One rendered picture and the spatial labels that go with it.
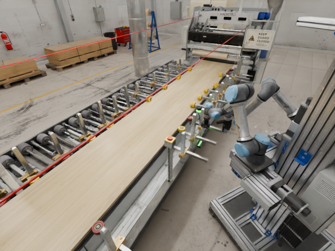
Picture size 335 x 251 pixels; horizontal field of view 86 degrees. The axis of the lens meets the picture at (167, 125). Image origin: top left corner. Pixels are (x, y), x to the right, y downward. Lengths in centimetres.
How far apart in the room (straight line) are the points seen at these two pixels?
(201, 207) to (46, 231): 165
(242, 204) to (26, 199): 207
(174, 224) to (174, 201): 28
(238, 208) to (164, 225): 86
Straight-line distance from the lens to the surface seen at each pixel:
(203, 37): 434
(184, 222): 239
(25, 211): 176
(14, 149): 193
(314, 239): 252
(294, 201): 162
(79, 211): 157
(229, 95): 141
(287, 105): 197
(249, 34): 407
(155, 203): 169
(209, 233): 238
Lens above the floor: 216
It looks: 36 degrees down
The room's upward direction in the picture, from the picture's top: 1 degrees counter-clockwise
